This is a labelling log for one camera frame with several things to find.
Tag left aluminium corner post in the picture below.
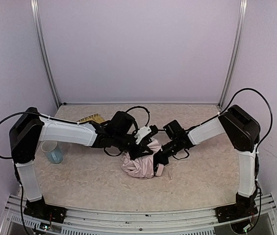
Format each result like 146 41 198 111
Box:
30 0 61 109

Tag right aluminium corner post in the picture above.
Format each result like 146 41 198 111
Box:
218 0 248 109

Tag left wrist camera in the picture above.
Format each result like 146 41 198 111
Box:
135 125 159 144

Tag yellow woven bamboo tray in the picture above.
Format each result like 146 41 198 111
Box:
78 114 104 123

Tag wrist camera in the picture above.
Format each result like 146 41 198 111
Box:
135 125 159 144
163 120 185 140

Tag light blue cup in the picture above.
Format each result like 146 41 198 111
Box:
41 141 63 164

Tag aluminium corner post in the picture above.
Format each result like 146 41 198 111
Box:
218 0 248 109
30 0 61 109

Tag black left camera cable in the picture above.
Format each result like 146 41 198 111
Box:
126 105 151 128

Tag aluminium front rail frame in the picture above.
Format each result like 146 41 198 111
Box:
0 194 277 235

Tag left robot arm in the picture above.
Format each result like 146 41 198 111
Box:
9 107 158 223

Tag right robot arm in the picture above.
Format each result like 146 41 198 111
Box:
153 105 260 223

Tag pink and black umbrella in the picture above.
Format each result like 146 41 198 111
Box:
121 138 173 180

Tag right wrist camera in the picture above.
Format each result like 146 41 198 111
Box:
163 120 185 140

